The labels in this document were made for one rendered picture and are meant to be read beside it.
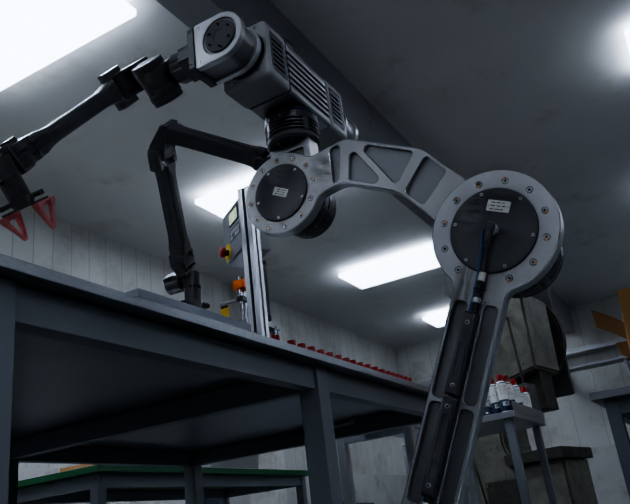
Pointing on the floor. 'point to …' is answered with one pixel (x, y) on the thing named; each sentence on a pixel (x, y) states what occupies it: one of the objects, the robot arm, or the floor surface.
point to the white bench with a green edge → (153, 484)
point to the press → (523, 361)
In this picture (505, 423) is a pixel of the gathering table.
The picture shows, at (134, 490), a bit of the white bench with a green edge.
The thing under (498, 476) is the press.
